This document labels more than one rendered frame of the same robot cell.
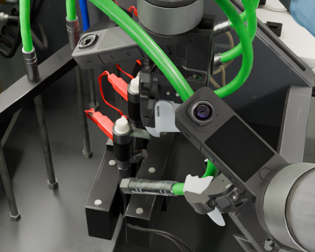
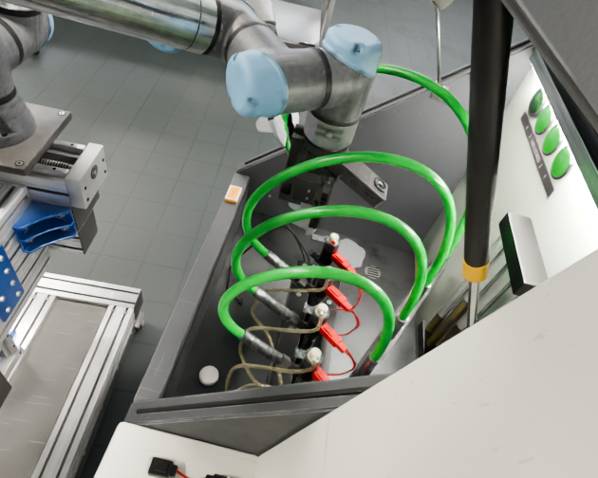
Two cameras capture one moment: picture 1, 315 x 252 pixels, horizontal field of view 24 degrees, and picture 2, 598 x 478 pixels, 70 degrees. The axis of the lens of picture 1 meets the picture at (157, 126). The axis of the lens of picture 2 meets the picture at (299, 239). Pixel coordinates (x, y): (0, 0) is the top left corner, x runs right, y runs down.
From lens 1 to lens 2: 1.21 m
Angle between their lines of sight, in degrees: 83
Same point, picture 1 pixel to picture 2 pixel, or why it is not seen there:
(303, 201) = not seen: outside the picture
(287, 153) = (182, 321)
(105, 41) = (366, 173)
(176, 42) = not seen: hidden behind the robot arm
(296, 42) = (135, 450)
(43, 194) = not seen: hidden behind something
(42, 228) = (363, 331)
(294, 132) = (170, 343)
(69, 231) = (344, 328)
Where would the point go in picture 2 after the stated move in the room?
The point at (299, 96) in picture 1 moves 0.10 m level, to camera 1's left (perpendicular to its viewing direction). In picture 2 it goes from (152, 387) to (212, 388)
